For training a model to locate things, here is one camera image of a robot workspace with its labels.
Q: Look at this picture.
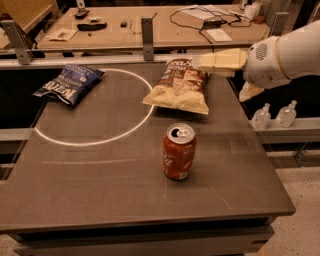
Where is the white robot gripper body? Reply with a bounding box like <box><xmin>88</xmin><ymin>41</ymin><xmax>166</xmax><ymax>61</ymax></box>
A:
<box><xmin>243</xmin><ymin>36</ymin><xmax>290</xmax><ymax>89</ymax></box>

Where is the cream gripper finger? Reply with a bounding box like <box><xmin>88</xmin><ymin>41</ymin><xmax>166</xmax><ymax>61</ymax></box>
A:
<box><xmin>239</xmin><ymin>82</ymin><xmax>264</xmax><ymax>102</ymax></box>
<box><xmin>191</xmin><ymin>48</ymin><xmax>247</xmax><ymax>77</ymax></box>

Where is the brown sea salt chip bag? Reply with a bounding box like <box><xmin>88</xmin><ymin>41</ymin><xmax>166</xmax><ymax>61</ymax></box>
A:
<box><xmin>143</xmin><ymin>58</ymin><xmax>209</xmax><ymax>115</ymax></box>

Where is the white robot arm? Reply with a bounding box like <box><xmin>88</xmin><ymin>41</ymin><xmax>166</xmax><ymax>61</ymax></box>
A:
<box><xmin>192</xmin><ymin>21</ymin><xmax>320</xmax><ymax>102</ymax></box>

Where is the blue Kettle chip bag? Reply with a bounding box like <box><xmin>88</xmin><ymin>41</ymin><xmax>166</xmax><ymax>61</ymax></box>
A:
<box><xmin>33</xmin><ymin>64</ymin><xmax>104</xmax><ymax>106</ymax></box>

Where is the white paper sheet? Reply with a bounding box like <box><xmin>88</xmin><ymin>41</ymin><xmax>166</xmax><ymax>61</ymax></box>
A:
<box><xmin>207</xmin><ymin>28</ymin><xmax>232</xmax><ymax>42</ymax></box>

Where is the clear plastic bottle left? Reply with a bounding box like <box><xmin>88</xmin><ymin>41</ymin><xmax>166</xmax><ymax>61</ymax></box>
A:
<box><xmin>251</xmin><ymin>103</ymin><xmax>271</xmax><ymax>130</ymax></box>

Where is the clear plastic bottle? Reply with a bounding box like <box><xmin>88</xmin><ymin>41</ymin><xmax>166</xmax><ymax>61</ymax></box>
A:
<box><xmin>275</xmin><ymin>100</ymin><xmax>297</xmax><ymax>127</ymax></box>
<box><xmin>251</xmin><ymin>103</ymin><xmax>271</xmax><ymax>130</ymax></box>

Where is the wooden background desk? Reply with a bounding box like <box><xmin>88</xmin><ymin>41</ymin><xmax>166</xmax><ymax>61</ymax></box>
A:
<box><xmin>38</xmin><ymin>5</ymin><xmax>270</xmax><ymax>51</ymax></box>

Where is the clear plastic bottle right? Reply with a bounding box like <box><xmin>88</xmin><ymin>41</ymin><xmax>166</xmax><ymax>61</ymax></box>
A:
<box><xmin>275</xmin><ymin>100</ymin><xmax>297</xmax><ymax>127</ymax></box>

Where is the white papers top right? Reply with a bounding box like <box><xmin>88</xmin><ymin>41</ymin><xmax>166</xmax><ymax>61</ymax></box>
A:
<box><xmin>179</xmin><ymin>5</ymin><xmax>229</xmax><ymax>20</ymax></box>

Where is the red soda can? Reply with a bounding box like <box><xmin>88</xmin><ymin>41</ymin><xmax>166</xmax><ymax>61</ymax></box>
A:
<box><xmin>163</xmin><ymin>123</ymin><xmax>197</xmax><ymax>180</ymax></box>

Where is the small black block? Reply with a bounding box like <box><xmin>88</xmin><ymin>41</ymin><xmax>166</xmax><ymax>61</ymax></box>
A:
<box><xmin>120</xmin><ymin>21</ymin><xmax>127</xmax><ymax>27</ymax></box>

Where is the black tool on desk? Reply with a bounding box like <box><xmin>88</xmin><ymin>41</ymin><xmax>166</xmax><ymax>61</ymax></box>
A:
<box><xmin>77</xmin><ymin>23</ymin><xmax>107</xmax><ymax>32</ymax></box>

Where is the black handheld device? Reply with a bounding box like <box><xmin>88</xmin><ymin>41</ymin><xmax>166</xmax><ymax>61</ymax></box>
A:
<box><xmin>74</xmin><ymin>0</ymin><xmax>89</xmax><ymax>19</ymax></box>

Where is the small paper note left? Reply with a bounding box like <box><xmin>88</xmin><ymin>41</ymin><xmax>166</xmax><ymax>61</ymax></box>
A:
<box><xmin>46</xmin><ymin>28</ymin><xmax>77</xmax><ymax>42</ymax></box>

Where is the right metal rail bracket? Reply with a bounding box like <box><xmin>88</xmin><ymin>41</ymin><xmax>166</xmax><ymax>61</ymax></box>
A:
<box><xmin>269</xmin><ymin>12</ymin><xmax>289</xmax><ymax>36</ymax></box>

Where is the metal rail bracket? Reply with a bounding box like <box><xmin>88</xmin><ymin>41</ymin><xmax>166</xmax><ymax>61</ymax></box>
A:
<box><xmin>1</xmin><ymin>20</ymin><xmax>33</xmax><ymax>65</ymax></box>
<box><xmin>269</xmin><ymin>12</ymin><xmax>289</xmax><ymax>36</ymax></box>
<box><xmin>141</xmin><ymin>17</ymin><xmax>154</xmax><ymax>61</ymax></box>

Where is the black cable on desk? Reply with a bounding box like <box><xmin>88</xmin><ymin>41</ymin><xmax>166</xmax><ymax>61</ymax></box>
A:
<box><xmin>168</xmin><ymin>4</ymin><xmax>252</xmax><ymax>45</ymax></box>

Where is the middle metal rail bracket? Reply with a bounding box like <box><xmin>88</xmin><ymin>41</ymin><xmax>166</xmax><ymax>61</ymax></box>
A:
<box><xmin>141</xmin><ymin>17</ymin><xmax>154</xmax><ymax>61</ymax></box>

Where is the left metal rail bracket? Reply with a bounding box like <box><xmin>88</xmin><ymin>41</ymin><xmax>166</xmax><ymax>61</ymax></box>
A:
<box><xmin>1</xmin><ymin>20</ymin><xmax>33</xmax><ymax>65</ymax></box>

